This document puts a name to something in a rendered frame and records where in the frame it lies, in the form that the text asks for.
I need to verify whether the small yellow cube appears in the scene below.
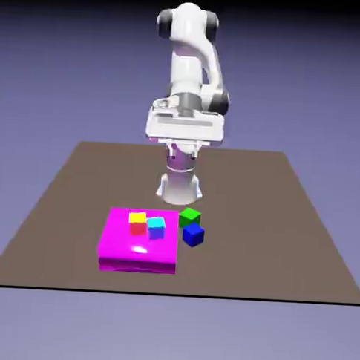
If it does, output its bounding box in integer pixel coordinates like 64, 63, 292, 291
128, 211, 148, 236

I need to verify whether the small cyan cube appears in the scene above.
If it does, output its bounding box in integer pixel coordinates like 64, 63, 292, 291
145, 215, 168, 242

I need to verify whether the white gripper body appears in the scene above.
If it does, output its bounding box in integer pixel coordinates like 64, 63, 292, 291
145, 105, 226, 148

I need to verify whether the small blue cube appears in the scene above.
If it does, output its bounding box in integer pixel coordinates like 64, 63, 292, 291
181, 222, 206, 248

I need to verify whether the small green cube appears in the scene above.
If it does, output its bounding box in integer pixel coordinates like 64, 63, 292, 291
177, 207, 202, 230

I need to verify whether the large magenta box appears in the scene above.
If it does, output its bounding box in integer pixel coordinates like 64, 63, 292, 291
96, 206, 180, 276

